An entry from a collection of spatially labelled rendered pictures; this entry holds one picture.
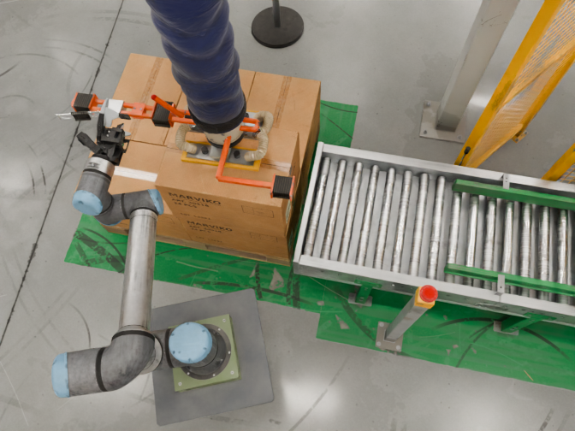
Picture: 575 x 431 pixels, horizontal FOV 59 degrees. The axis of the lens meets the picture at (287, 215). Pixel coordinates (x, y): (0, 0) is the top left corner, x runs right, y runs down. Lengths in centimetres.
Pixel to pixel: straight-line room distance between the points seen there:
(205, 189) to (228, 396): 91
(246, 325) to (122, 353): 97
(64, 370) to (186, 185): 114
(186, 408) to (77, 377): 92
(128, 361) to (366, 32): 320
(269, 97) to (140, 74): 80
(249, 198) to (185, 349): 73
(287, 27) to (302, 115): 125
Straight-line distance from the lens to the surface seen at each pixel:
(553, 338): 335
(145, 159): 296
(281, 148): 239
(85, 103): 233
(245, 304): 233
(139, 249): 161
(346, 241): 261
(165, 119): 218
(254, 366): 228
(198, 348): 196
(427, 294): 207
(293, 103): 301
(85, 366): 146
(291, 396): 301
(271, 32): 404
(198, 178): 236
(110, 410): 320
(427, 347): 311
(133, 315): 150
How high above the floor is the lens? 300
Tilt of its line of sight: 67 degrees down
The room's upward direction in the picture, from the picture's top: 6 degrees counter-clockwise
